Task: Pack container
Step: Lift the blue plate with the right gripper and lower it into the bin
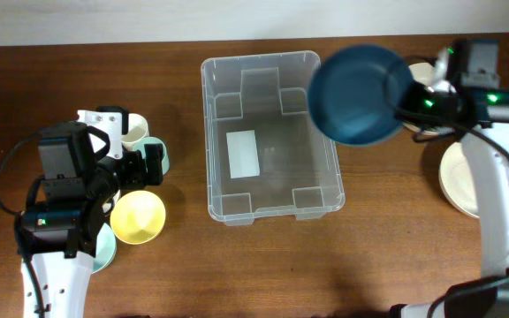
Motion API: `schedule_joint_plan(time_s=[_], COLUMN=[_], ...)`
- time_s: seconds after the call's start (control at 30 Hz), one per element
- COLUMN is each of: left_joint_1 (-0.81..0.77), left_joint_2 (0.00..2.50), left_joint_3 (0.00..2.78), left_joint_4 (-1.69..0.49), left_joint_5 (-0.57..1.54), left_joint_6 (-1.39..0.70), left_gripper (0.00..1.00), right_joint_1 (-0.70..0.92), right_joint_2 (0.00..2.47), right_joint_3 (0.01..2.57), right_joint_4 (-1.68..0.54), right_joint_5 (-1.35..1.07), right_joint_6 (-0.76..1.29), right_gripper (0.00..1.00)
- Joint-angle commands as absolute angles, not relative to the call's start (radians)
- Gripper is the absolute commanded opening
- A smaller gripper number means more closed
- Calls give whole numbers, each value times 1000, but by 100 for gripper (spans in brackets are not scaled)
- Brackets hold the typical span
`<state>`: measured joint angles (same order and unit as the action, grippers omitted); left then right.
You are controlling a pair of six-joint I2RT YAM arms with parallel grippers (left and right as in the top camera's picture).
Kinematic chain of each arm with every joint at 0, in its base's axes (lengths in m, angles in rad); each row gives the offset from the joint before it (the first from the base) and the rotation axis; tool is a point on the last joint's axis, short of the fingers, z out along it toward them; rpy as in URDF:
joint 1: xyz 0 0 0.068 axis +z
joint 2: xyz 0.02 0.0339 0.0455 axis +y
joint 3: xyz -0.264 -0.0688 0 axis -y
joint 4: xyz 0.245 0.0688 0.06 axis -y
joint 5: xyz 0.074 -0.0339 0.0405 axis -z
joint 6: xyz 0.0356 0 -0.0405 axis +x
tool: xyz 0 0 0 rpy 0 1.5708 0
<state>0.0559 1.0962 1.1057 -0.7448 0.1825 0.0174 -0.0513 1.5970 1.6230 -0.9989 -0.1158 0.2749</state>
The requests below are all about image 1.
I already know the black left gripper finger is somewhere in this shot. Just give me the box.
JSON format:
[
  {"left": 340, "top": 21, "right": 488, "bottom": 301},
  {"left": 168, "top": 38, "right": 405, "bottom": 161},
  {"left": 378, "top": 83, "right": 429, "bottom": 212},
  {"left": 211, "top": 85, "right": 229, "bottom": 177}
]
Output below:
[
  {"left": 96, "top": 105, "right": 129, "bottom": 135},
  {"left": 144, "top": 143, "right": 164, "bottom": 185}
]

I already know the mint green cup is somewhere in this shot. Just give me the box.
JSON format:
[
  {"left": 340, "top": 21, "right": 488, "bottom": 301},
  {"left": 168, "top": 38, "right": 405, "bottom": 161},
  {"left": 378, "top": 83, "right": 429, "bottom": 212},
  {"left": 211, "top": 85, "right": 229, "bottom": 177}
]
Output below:
[{"left": 131, "top": 136, "right": 171, "bottom": 176}]

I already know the cream cup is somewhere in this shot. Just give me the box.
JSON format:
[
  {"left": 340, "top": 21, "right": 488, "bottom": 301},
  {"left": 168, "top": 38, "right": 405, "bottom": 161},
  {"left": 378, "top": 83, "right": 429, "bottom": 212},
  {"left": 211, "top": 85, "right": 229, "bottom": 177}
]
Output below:
[{"left": 121, "top": 113, "right": 149, "bottom": 151}]

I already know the cream deep bowl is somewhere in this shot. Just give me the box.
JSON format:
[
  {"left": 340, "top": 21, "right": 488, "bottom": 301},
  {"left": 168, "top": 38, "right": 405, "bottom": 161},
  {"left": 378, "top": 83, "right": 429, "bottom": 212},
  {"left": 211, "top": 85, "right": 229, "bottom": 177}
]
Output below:
[{"left": 404, "top": 62, "right": 455, "bottom": 136}]

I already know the cream plate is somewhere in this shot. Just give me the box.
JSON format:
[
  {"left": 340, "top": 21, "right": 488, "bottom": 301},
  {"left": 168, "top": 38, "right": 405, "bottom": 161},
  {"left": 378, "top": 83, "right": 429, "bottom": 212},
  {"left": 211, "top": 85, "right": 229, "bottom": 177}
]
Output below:
[{"left": 438, "top": 142, "right": 480, "bottom": 219}]

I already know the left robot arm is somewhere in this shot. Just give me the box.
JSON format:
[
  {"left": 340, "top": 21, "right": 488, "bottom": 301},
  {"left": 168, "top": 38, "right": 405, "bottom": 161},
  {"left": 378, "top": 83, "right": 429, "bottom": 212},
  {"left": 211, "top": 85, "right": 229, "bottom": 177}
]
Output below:
[{"left": 14, "top": 106, "right": 163, "bottom": 317}]

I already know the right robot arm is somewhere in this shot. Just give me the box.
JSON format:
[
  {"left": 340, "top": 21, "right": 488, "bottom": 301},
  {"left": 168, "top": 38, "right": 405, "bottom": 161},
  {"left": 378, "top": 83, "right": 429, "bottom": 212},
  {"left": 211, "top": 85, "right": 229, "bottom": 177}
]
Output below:
[{"left": 383, "top": 84, "right": 509, "bottom": 317}]

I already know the white small bowl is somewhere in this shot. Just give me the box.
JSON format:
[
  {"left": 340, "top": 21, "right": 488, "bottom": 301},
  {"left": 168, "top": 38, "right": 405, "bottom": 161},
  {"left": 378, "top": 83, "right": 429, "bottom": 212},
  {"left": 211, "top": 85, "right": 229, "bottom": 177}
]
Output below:
[{"left": 103, "top": 191, "right": 121, "bottom": 215}]

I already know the yellow small bowl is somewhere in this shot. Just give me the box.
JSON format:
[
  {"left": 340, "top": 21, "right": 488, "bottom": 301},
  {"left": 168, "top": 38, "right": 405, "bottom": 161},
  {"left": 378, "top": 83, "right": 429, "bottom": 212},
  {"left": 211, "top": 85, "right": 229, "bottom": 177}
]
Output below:
[{"left": 110, "top": 190, "right": 166, "bottom": 245}]

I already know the light blue small bowl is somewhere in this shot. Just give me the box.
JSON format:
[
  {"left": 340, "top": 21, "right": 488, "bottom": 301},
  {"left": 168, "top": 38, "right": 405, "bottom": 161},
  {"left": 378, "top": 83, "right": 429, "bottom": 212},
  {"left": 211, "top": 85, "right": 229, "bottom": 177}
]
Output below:
[{"left": 93, "top": 223, "right": 117, "bottom": 273}]

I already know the clear plastic storage bin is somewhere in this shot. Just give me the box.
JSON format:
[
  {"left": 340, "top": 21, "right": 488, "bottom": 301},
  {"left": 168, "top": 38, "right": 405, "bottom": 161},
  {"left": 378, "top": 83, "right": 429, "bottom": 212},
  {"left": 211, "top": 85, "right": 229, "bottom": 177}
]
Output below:
[{"left": 201, "top": 50, "right": 346, "bottom": 226}]

